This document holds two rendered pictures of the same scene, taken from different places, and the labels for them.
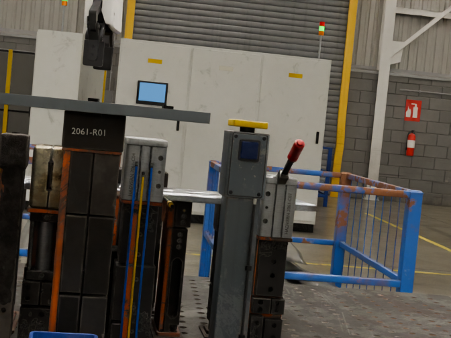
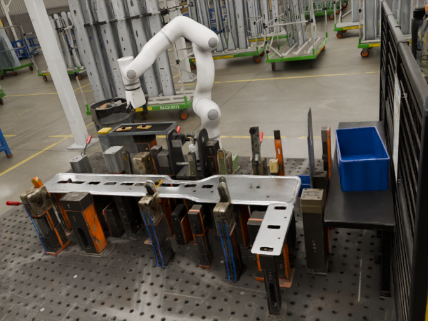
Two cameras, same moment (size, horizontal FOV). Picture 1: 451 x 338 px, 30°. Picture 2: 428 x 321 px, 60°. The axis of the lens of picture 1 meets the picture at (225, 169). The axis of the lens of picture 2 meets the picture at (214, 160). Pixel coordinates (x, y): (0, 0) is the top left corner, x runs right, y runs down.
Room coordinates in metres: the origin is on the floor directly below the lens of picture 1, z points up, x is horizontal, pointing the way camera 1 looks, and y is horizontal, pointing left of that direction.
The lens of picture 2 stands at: (2.83, 1.63, 1.80)
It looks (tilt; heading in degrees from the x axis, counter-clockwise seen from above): 25 degrees down; 214
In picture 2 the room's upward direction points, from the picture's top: 11 degrees counter-clockwise
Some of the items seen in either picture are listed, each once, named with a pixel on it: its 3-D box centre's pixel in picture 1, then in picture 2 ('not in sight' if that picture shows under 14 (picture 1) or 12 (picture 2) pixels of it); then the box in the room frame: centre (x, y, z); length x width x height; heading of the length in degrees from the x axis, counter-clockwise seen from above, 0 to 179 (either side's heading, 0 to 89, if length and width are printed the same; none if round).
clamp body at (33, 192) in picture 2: not in sight; (46, 220); (1.98, -0.04, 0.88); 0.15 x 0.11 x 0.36; 10
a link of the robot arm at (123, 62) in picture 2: not in sight; (128, 70); (1.40, 0.23, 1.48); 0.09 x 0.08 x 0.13; 49
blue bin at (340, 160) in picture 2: not in sight; (359, 156); (1.45, 1.38, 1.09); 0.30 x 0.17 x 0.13; 17
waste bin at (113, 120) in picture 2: not in sight; (116, 129); (-0.29, -1.91, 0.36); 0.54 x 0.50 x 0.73; 6
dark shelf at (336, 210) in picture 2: not in sight; (359, 162); (1.35, 1.36, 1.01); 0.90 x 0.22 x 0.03; 10
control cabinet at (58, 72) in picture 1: (68, 103); not in sight; (10.51, 2.02, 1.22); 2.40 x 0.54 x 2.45; 2
